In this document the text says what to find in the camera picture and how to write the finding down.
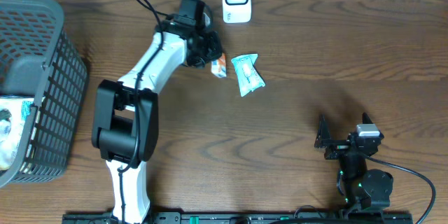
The white teal package in basket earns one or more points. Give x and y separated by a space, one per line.
14 112

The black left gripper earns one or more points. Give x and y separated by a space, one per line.
218 50

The orange tissue pack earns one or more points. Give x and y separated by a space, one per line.
219 67

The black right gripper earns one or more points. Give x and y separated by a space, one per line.
323 140

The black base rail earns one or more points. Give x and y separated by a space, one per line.
227 218

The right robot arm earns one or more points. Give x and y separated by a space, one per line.
365 190

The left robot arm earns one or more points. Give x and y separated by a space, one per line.
126 111

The grey plastic mesh basket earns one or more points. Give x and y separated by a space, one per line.
41 65

